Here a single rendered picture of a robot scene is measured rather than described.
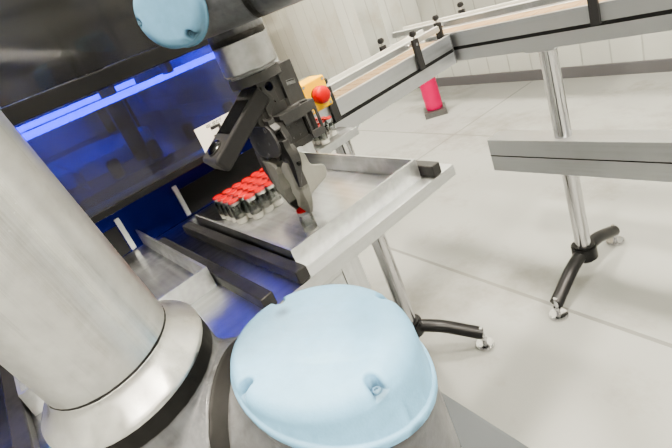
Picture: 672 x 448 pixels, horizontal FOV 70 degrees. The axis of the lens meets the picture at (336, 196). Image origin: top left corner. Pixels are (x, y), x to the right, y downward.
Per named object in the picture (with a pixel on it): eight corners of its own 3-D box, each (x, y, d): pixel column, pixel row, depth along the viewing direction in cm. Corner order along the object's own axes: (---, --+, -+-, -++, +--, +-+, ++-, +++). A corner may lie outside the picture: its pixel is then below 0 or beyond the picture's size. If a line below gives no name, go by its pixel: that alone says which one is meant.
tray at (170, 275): (11, 326, 84) (-2, 311, 83) (145, 243, 97) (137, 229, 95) (35, 416, 57) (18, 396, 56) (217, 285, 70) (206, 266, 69)
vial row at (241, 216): (235, 224, 88) (224, 202, 86) (308, 176, 97) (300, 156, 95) (241, 226, 86) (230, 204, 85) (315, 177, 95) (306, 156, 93)
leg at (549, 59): (566, 264, 168) (523, 50, 139) (578, 249, 172) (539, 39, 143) (593, 269, 161) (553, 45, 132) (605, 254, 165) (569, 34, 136)
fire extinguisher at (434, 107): (458, 106, 385) (439, 35, 363) (437, 120, 374) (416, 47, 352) (435, 107, 405) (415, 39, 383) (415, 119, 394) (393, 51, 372)
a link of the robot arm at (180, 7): (207, -60, 44) (246, -58, 53) (110, -14, 47) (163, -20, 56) (244, 26, 46) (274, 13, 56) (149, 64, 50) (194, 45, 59)
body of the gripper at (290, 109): (329, 136, 68) (296, 54, 64) (283, 165, 64) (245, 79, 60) (299, 136, 75) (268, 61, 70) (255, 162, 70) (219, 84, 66)
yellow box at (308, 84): (293, 117, 113) (281, 88, 111) (316, 104, 117) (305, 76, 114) (312, 116, 107) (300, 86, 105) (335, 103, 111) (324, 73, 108)
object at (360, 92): (299, 164, 119) (274, 105, 113) (268, 161, 131) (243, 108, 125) (461, 62, 153) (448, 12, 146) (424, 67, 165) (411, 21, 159)
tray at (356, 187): (202, 230, 92) (194, 215, 91) (304, 165, 104) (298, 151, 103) (300, 271, 65) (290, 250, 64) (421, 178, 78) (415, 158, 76)
